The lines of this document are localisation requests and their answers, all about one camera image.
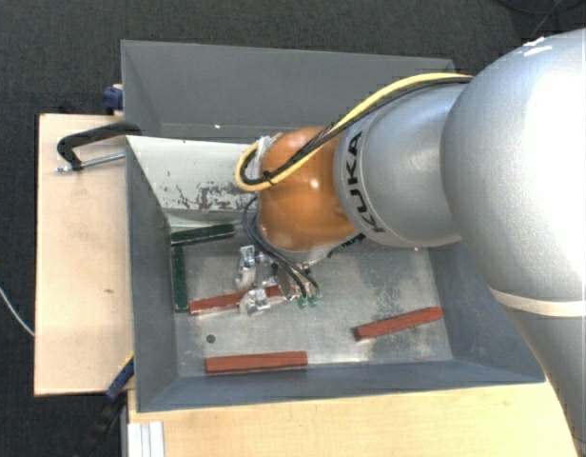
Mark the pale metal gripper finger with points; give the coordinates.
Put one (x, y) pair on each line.
(246, 255)
(258, 298)

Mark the red-brown flat block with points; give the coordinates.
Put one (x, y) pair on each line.
(212, 304)
(397, 323)
(255, 362)

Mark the dark green flat block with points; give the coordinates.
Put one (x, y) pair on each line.
(202, 233)
(180, 279)

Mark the grey metal bin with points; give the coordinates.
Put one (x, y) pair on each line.
(331, 322)

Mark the pale wood flat board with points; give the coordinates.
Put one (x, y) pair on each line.
(83, 264)

